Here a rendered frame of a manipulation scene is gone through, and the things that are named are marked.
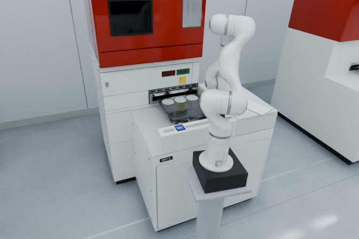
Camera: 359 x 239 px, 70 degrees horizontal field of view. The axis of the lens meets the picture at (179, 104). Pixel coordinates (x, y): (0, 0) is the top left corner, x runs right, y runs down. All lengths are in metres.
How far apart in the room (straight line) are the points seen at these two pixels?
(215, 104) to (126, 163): 1.41
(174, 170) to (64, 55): 2.21
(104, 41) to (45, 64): 1.75
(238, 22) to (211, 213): 1.09
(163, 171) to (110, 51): 0.90
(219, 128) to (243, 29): 0.50
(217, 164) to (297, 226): 1.29
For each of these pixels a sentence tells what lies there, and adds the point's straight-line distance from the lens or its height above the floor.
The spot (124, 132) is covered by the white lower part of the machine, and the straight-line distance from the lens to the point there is 2.24.
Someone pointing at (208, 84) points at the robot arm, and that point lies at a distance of 1.62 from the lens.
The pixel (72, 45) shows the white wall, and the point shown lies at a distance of 3.43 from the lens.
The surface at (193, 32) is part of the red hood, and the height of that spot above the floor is 1.43.
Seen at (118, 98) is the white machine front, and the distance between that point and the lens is 2.08.
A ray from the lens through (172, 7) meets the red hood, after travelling 1.93.
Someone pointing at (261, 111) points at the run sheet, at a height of 0.97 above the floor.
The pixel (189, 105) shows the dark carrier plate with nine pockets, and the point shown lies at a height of 0.90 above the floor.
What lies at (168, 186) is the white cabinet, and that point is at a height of 0.53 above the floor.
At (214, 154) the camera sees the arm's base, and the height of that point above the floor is 1.01.
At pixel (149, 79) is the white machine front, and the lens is 2.07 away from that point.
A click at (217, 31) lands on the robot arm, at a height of 1.59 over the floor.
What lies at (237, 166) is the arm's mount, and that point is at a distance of 1.48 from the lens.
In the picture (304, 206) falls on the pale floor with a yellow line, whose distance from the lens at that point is 2.72.
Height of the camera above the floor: 1.88
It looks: 29 degrees down
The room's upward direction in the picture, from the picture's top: 2 degrees clockwise
